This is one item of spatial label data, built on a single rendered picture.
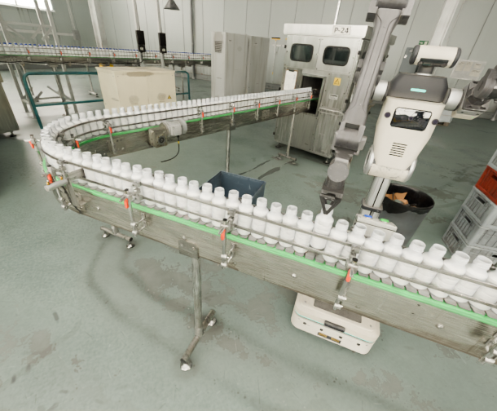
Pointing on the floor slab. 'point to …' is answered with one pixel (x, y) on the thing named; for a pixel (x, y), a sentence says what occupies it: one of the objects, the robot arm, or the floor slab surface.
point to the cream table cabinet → (136, 86)
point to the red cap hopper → (32, 38)
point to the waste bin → (409, 217)
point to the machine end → (323, 80)
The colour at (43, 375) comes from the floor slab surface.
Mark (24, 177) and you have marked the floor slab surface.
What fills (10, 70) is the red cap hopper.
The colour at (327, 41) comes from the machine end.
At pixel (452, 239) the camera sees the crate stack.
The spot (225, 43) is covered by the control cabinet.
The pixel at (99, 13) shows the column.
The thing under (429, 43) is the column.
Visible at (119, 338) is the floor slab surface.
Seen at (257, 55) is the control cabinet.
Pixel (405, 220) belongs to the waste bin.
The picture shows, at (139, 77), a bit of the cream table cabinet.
